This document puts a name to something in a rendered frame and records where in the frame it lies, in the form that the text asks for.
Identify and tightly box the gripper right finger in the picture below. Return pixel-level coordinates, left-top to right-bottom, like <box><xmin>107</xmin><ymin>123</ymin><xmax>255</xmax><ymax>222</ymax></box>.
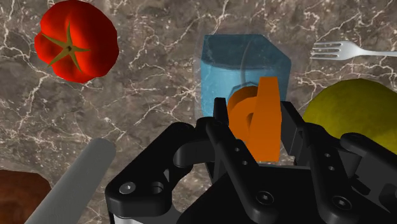
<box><xmin>280</xmin><ymin>101</ymin><xmax>397</xmax><ymax>224</ymax></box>

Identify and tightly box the red tomato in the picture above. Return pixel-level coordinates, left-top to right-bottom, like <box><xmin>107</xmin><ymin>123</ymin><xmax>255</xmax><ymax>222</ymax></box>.
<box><xmin>34</xmin><ymin>0</ymin><xmax>120</xmax><ymax>84</ymax></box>

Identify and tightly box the brown round object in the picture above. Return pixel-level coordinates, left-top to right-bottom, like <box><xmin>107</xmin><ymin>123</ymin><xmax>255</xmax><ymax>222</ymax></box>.
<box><xmin>0</xmin><ymin>169</ymin><xmax>52</xmax><ymax>224</ymax></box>

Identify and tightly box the grey cylindrical handle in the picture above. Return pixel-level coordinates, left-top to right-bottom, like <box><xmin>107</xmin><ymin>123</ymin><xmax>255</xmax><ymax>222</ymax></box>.
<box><xmin>24</xmin><ymin>137</ymin><xmax>117</xmax><ymax>224</ymax></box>

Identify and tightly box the yellow-green lemon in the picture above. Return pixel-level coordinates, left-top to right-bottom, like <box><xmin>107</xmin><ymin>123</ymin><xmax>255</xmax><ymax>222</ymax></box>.
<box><xmin>302</xmin><ymin>78</ymin><xmax>397</xmax><ymax>155</ymax></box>

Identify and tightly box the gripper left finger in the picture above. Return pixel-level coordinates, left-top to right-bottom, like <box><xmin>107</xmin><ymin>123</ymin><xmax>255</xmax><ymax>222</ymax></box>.
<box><xmin>104</xmin><ymin>97</ymin><xmax>279</xmax><ymax>224</ymax></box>

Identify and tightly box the silver fork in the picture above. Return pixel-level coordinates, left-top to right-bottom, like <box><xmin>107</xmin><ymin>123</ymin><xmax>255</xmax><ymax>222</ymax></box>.
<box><xmin>309</xmin><ymin>40</ymin><xmax>397</xmax><ymax>61</ymax></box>

